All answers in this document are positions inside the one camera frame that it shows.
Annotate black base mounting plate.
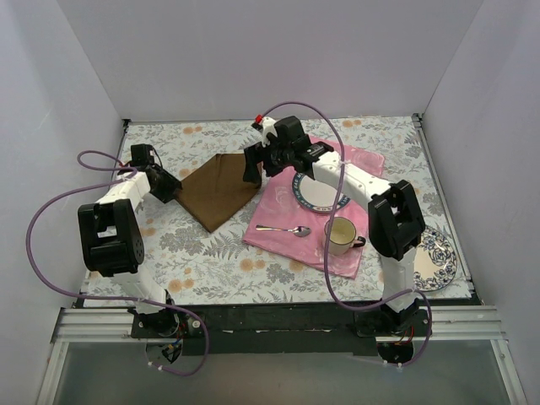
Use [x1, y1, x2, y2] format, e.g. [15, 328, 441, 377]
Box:
[130, 301, 434, 359]

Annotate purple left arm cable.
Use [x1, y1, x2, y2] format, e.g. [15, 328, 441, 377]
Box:
[25, 150, 211, 377]

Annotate silver spoon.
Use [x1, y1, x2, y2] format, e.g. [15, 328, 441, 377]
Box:
[256, 224, 311, 237]

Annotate pink floral placemat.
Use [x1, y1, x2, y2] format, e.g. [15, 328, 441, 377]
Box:
[243, 145, 385, 279]

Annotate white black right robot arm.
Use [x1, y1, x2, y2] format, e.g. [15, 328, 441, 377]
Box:
[243, 116, 425, 336]

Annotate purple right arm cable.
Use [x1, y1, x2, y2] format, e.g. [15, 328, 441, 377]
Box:
[261, 100, 432, 369]

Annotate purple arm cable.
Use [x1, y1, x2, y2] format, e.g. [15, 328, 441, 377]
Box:
[25, 150, 211, 377]
[261, 100, 432, 369]

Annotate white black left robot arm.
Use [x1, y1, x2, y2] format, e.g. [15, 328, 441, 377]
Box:
[78, 143, 181, 338]

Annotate cream mug dark rim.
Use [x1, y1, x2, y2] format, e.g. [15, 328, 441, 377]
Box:
[324, 217, 366, 256]

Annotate blue floral white plate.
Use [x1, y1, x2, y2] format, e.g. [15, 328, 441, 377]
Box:
[413, 226, 457, 293]

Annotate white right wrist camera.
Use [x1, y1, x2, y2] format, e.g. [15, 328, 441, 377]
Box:
[251, 115, 278, 148]

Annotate brown cloth napkin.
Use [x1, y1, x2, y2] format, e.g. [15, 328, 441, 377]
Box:
[175, 154, 261, 233]

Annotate green rimmed white plate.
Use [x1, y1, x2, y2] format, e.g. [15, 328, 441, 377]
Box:
[292, 173, 337, 214]

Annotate aluminium table frame rail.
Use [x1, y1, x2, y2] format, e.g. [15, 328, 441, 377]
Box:
[35, 112, 528, 405]

